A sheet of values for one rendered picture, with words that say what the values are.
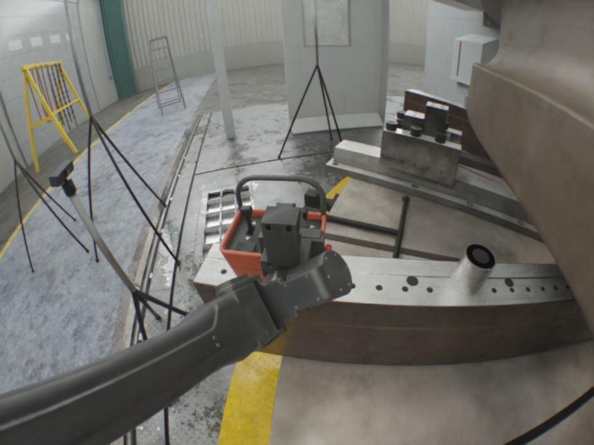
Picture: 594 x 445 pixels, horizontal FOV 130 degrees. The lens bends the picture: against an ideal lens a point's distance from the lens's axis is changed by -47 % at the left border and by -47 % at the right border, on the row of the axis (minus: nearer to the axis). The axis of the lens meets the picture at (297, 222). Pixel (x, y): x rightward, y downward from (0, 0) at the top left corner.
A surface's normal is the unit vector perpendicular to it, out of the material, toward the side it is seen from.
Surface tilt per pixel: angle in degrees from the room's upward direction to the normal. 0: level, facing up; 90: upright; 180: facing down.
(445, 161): 90
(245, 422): 0
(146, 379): 60
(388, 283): 0
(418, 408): 0
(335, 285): 49
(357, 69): 90
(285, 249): 90
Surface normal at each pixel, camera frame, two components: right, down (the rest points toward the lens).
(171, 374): 0.83, -0.47
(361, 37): 0.22, 0.62
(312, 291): -0.49, 0.09
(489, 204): -0.54, 0.56
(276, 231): -0.16, 0.64
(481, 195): -0.53, 0.29
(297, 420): -0.06, -0.77
